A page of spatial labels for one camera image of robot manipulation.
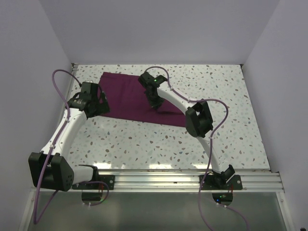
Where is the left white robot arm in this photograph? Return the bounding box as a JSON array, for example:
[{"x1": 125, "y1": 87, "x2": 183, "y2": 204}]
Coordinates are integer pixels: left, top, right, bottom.
[{"x1": 28, "y1": 82, "x2": 110, "y2": 192}]

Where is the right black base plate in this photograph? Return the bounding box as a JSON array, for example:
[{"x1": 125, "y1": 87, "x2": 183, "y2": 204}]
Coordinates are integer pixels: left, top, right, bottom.
[{"x1": 198, "y1": 173, "x2": 243, "y2": 191}]

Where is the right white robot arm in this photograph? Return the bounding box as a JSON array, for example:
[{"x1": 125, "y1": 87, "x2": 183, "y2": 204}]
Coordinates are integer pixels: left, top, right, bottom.
[{"x1": 138, "y1": 71, "x2": 235, "y2": 189}]

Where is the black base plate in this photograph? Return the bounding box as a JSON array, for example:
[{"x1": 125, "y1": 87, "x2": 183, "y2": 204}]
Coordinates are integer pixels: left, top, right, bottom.
[
  {"x1": 198, "y1": 173, "x2": 243, "y2": 191},
  {"x1": 72, "y1": 175, "x2": 115, "y2": 190}
]

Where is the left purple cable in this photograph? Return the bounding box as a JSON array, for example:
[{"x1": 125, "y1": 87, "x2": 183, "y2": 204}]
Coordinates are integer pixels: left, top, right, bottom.
[{"x1": 33, "y1": 69, "x2": 109, "y2": 225}]

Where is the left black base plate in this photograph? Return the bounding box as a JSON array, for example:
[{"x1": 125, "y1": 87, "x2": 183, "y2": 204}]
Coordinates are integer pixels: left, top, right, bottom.
[{"x1": 72, "y1": 175, "x2": 115, "y2": 190}]

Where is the purple cloth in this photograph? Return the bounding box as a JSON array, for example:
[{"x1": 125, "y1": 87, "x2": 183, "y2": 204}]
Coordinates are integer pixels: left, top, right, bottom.
[{"x1": 99, "y1": 72, "x2": 185, "y2": 127}]

